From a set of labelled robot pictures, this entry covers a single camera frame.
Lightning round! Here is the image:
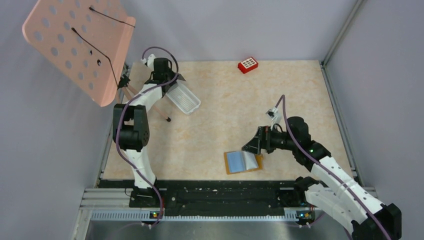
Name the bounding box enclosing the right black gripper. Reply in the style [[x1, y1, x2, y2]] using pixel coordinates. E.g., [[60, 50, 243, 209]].
[[242, 124, 297, 155]]

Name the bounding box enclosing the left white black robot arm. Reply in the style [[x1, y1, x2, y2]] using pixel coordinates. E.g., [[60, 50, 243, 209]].
[[112, 57, 180, 207]]

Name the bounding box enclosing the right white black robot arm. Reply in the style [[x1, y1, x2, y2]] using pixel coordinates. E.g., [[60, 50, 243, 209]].
[[242, 116, 402, 240]]

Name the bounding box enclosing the white plastic basket tray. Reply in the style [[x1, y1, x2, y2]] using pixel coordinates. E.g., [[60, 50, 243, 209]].
[[166, 80, 201, 115]]

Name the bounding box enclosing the red box with grid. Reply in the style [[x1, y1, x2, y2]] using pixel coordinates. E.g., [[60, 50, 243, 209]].
[[237, 56, 259, 74]]

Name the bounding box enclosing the pink perforated music stand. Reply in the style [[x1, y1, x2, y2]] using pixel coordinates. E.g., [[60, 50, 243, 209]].
[[22, 0, 172, 123]]

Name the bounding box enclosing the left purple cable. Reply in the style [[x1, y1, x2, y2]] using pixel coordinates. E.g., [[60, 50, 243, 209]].
[[114, 46, 180, 229]]

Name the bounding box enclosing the purple cable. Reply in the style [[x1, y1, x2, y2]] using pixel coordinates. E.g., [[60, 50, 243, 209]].
[[274, 94, 393, 240], [114, 46, 180, 229]]

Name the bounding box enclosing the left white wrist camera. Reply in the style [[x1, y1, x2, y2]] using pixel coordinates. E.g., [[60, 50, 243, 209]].
[[140, 54, 156, 71]]

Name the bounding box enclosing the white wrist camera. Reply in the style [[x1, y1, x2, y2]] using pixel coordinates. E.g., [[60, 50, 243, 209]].
[[265, 107, 282, 129], [140, 54, 156, 71]]

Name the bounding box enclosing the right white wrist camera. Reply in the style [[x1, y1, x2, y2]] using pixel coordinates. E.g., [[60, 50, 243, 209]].
[[265, 107, 282, 129]]

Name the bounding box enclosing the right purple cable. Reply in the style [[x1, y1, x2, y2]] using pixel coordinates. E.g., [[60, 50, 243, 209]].
[[274, 94, 393, 240]]

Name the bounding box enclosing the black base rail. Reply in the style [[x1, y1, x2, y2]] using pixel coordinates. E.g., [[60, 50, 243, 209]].
[[124, 178, 319, 220]]

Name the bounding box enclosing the aluminium frame rail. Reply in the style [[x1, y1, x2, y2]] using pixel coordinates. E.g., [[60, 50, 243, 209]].
[[319, 0, 365, 167]]

